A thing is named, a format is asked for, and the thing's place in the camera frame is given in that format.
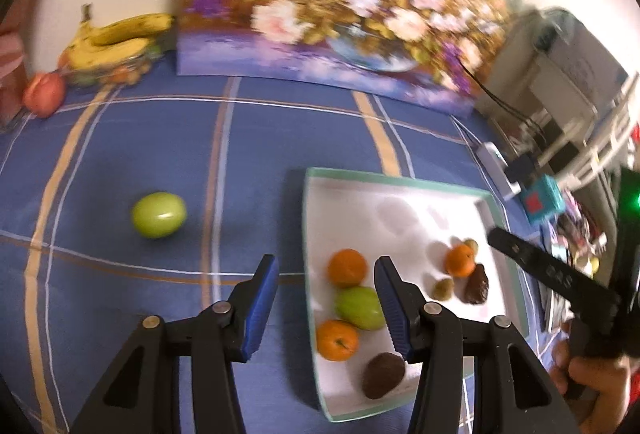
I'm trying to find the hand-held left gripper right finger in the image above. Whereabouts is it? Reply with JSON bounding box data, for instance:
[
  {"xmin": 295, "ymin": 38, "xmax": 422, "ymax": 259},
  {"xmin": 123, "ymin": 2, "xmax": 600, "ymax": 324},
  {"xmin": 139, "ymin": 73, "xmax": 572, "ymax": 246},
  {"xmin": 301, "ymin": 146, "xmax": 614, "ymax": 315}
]
[{"xmin": 374, "ymin": 255, "xmax": 581, "ymax": 434}]

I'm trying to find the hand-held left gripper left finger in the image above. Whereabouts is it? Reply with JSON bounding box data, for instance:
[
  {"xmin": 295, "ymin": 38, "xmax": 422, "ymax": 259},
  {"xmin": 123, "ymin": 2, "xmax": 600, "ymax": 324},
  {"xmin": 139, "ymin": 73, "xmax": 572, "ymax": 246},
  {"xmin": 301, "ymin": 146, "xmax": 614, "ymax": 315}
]
[{"xmin": 70, "ymin": 254, "xmax": 280, "ymax": 434}]

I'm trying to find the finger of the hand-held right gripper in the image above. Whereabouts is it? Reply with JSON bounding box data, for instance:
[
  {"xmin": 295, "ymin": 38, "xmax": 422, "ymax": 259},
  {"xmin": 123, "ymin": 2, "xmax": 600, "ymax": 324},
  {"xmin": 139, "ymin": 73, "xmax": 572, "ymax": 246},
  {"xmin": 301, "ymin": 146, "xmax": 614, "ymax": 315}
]
[{"xmin": 487, "ymin": 227, "xmax": 622, "ymax": 316}]

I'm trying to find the small green apple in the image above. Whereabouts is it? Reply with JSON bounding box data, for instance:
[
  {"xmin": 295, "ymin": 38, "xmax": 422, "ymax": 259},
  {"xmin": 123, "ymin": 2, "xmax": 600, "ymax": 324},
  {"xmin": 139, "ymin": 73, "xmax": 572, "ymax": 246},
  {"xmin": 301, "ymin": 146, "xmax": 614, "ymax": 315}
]
[{"xmin": 335, "ymin": 285, "xmax": 387, "ymax": 331}]

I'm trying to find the orange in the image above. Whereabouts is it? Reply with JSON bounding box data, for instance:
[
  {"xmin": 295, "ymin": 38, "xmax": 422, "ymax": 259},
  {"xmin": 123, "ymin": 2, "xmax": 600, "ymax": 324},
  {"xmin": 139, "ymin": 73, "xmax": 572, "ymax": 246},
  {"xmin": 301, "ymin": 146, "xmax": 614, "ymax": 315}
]
[
  {"xmin": 327, "ymin": 248, "xmax": 368, "ymax": 289},
  {"xmin": 316, "ymin": 319, "xmax": 360, "ymax": 361},
  {"xmin": 445, "ymin": 244, "xmax": 476, "ymax": 278}
]

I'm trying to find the dark brown fruit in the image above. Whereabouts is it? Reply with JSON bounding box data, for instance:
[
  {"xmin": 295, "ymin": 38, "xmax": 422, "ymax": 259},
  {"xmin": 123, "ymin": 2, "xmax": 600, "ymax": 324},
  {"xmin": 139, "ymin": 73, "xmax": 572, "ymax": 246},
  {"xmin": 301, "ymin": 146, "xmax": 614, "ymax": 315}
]
[
  {"xmin": 362, "ymin": 352, "xmax": 407, "ymax": 400},
  {"xmin": 464, "ymin": 264, "xmax": 490, "ymax": 305}
]

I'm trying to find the white tray with teal rim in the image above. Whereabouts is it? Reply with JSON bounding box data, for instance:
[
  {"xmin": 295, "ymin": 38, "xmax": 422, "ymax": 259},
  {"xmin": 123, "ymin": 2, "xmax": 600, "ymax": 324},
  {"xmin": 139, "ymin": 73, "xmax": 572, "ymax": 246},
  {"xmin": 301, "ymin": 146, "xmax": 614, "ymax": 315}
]
[{"xmin": 303, "ymin": 167, "xmax": 531, "ymax": 422}]

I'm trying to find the person's right hand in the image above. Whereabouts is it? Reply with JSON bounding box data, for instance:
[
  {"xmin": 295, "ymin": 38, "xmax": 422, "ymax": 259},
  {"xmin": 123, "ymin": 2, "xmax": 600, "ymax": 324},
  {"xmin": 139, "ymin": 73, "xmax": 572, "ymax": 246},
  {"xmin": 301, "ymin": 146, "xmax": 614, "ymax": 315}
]
[{"xmin": 550, "ymin": 339, "xmax": 633, "ymax": 434}]

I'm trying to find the teal cube with red label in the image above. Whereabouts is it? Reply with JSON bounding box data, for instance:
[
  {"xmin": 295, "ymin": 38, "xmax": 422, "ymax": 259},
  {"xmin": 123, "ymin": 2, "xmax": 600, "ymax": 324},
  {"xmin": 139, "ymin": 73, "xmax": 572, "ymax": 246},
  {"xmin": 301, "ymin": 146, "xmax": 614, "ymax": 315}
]
[{"xmin": 520, "ymin": 175, "xmax": 563, "ymax": 225}]

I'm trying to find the black power adapter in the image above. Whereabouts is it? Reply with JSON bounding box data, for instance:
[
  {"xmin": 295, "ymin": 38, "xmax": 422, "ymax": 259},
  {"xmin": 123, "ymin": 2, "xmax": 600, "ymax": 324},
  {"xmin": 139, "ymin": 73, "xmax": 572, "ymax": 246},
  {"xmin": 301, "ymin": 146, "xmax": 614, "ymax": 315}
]
[{"xmin": 504, "ymin": 153, "xmax": 538, "ymax": 182}]

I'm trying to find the white plastic rack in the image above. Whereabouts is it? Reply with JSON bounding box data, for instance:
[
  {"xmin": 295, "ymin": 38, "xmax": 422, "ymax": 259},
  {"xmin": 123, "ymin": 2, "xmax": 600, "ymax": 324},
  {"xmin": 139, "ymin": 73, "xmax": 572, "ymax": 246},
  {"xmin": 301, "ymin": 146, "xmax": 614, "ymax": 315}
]
[{"xmin": 550, "ymin": 74, "xmax": 640, "ymax": 195}]

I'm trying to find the white power strip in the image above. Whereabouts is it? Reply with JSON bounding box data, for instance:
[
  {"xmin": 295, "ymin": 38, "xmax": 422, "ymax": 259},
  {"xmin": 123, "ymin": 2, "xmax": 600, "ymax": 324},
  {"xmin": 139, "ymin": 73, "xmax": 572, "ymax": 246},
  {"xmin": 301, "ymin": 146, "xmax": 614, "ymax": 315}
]
[{"xmin": 475, "ymin": 141, "xmax": 521, "ymax": 200}]

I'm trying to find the large green apple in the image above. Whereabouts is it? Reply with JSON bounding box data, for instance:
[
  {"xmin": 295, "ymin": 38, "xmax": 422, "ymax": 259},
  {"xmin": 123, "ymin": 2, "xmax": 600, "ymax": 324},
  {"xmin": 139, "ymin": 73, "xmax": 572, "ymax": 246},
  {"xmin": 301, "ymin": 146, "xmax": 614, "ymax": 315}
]
[{"xmin": 131, "ymin": 191, "xmax": 188, "ymax": 239}]

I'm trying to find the blue plaid tablecloth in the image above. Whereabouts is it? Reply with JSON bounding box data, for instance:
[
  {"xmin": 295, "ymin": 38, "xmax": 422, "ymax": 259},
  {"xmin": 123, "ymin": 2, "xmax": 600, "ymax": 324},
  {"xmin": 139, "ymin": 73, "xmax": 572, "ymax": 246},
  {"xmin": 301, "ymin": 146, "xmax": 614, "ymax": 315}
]
[{"xmin": 0, "ymin": 59, "xmax": 566, "ymax": 434}]

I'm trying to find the white appliance box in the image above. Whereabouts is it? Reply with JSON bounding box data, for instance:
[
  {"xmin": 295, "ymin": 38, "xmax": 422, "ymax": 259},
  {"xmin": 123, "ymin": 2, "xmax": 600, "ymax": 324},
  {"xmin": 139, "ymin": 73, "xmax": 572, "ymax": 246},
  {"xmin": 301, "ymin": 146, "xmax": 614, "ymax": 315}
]
[{"xmin": 480, "ymin": 7, "xmax": 631, "ymax": 155}]

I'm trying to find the glass fruit bowl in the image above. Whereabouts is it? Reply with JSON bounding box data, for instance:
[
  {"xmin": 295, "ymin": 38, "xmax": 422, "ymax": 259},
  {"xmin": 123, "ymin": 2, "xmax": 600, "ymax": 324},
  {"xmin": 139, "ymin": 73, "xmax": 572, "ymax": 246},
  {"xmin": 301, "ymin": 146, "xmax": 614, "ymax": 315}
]
[{"xmin": 67, "ymin": 39, "xmax": 166, "ymax": 88}]

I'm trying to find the red peach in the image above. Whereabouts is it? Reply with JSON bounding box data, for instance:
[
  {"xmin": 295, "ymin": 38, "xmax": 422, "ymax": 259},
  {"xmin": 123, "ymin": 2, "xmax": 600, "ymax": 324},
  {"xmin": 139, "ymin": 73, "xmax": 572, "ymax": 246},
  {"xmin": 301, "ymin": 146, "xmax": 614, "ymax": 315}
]
[{"xmin": 23, "ymin": 72, "xmax": 67, "ymax": 118}]

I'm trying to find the bunch of yellow bananas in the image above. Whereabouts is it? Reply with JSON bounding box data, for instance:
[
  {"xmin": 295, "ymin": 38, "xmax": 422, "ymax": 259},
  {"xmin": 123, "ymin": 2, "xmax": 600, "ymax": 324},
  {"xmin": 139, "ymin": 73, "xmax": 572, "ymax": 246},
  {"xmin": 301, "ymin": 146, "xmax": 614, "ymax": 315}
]
[{"xmin": 65, "ymin": 4, "xmax": 176, "ymax": 71}]

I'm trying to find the black cable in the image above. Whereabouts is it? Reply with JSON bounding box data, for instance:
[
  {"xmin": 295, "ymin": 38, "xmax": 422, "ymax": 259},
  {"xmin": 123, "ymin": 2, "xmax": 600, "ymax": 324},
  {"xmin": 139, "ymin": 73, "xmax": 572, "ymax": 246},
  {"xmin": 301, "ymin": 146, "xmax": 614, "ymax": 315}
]
[{"xmin": 457, "ymin": 59, "xmax": 538, "ymax": 137}]

